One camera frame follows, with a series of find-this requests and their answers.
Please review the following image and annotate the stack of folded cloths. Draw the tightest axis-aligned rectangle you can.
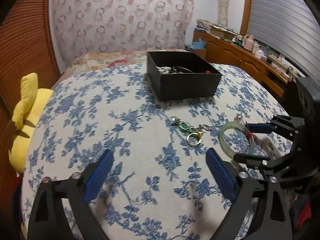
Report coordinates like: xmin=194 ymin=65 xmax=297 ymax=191
xmin=196 ymin=19 xmax=213 ymax=32

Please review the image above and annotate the black box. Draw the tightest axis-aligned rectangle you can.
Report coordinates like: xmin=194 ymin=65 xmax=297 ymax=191
xmin=147 ymin=50 xmax=222 ymax=102

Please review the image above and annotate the brown louvered wooden wardrobe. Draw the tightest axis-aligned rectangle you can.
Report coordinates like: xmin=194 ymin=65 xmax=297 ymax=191
xmin=0 ymin=0 xmax=60 ymax=205

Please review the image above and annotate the gold ring clasp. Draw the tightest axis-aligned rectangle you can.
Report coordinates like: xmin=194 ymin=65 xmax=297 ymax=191
xmin=186 ymin=131 xmax=204 ymax=147

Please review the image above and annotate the white power strip with cables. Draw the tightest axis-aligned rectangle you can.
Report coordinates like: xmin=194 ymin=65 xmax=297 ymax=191
xmin=271 ymin=57 xmax=295 ymax=77

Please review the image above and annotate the pink thermos bottle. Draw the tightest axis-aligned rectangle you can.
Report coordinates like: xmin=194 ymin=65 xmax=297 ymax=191
xmin=244 ymin=34 xmax=254 ymax=51

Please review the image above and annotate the floral bed quilt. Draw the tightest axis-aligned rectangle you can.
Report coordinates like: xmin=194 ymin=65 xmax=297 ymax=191
xmin=65 ymin=49 xmax=190 ymax=74

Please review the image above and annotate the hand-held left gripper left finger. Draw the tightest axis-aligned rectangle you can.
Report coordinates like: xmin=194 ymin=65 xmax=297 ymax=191
xmin=27 ymin=149 xmax=114 ymax=240

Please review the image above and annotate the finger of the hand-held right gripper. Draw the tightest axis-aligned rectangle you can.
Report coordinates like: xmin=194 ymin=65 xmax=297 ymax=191
xmin=246 ymin=115 xmax=304 ymax=135
xmin=234 ymin=153 xmax=278 ymax=181

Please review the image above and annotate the green gem pendant chain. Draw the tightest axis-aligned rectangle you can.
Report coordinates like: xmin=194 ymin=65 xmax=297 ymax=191
xmin=171 ymin=116 xmax=213 ymax=133

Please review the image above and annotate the blue floral tablecloth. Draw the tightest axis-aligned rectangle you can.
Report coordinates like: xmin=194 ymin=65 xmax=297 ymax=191
xmin=20 ymin=63 xmax=298 ymax=240

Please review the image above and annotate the ring patterned wall curtain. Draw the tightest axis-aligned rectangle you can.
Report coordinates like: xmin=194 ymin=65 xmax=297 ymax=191
xmin=49 ymin=0 xmax=195 ymax=63

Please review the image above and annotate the wooden window frame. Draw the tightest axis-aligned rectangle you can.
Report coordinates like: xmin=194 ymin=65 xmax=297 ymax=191
xmin=240 ymin=0 xmax=253 ymax=35

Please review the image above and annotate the cardboard box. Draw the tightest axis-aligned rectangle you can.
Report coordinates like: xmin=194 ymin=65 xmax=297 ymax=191
xmin=209 ymin=24 xmax=237 ymax=40

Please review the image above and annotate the grey window blind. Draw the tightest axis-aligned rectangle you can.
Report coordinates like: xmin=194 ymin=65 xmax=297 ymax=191
xmin=246 ymin=0 xmax=320 ymax=77

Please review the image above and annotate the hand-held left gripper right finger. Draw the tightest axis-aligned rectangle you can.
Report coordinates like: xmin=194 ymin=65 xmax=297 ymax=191
xmin=205 ymin=147 xmax=293 ymax=240

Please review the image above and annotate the long wooden cabinet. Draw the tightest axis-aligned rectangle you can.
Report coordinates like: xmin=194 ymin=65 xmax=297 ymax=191
xmin=192 ymin=29 xmax=298 ymax=97

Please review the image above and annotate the white lace curtain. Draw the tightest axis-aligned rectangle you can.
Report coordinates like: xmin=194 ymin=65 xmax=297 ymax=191
xmin=217 ymin=0 xmax=230 ymax=27

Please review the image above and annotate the pale green jade bangle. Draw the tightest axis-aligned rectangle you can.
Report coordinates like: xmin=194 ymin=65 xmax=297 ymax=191
xmin=219 ymin=121 xmax=257 ymax=155

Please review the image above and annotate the red cloth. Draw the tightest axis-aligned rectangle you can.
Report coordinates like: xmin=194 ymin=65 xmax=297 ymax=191
xmin=294 ymin=194 xmax=313 ymax=228

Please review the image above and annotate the blue bag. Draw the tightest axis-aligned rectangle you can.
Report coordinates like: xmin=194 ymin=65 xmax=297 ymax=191
xmin=184 ymin=39 xmax=207 ymax=50

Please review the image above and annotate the yellow plush toy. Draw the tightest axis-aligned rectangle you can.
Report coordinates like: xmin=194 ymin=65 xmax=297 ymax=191
xmin=9 ymin=72 xmax=54 ymax=174

